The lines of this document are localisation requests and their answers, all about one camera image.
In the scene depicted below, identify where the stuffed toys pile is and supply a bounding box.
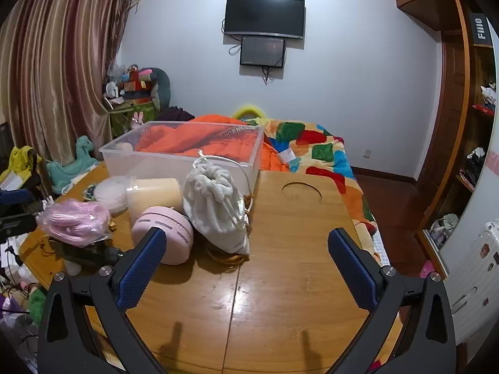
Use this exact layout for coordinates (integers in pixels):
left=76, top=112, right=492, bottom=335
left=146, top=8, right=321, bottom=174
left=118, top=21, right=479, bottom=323
left=103, top=64, right=172, bottom=112

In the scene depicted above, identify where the white cotton pad container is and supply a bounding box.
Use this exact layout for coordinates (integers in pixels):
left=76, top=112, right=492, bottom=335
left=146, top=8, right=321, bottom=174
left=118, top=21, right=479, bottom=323
left=94, top=176, right=131, bottom=215

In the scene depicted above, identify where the cream pads jar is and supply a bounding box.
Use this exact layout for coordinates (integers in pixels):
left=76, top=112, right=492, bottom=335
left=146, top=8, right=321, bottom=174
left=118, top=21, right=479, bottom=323
left=126, top=178, right=183, bottom=224

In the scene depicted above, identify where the clear plastic storage bin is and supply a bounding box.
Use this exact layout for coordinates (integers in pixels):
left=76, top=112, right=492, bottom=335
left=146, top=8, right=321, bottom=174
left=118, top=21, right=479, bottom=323
left=99, top=121, right=264, bottom=194

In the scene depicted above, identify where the orange puffer jacket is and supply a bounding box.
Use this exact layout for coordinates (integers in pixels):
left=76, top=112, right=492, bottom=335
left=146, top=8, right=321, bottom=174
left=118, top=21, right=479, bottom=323
left=135, top=114, right=289, bottom=172

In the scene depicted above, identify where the large black wall monitor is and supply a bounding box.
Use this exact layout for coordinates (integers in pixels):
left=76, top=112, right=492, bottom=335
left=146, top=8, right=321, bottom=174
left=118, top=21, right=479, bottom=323
left=223, top=0, right=305, bottom=39

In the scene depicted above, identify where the white drawstring pouch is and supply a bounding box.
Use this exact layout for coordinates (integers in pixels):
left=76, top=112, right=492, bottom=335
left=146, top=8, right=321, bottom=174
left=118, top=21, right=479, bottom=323
left=183, top=151, right=253, bottom=257

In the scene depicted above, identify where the pink cord bundle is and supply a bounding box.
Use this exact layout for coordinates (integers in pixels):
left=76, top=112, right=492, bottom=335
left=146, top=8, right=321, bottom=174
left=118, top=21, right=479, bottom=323
left=36, top=197, right=113, bottom=248

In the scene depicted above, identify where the teal dinosaur plush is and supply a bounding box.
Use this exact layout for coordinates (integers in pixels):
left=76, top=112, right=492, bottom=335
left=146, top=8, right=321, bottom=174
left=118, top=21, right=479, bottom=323
left=46, top=135, right=98, bottom=194

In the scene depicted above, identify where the small black wall monitor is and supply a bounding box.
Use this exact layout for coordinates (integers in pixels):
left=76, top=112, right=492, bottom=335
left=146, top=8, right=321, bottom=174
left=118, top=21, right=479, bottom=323
left=239, top=36, right=286, bottom=69

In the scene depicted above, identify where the pink striped curtain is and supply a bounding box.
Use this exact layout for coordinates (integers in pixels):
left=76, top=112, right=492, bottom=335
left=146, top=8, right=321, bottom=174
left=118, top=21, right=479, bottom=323
left=1, top=0, right=132, bottom=165

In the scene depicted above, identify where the pink bunny figure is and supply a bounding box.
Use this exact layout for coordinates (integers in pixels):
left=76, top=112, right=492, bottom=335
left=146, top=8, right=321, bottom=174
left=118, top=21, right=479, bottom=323
left=130, top=112, right=144, bottom=130

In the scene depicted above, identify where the wooden wardrobe shelf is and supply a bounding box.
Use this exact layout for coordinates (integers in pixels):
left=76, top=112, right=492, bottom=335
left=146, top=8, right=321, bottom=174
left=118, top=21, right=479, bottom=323
left=396, top=0, right=497, bottom=274

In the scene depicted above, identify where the yellow foam ring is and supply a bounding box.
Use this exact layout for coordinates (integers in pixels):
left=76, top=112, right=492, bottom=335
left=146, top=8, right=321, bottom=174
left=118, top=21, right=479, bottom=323
left=232, top=104, right=267, bottom=121

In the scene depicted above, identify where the black Fiio box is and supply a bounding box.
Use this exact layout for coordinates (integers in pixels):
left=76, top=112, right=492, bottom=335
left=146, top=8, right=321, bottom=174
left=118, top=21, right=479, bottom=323
left=468, top=13, right=492, bottom=46

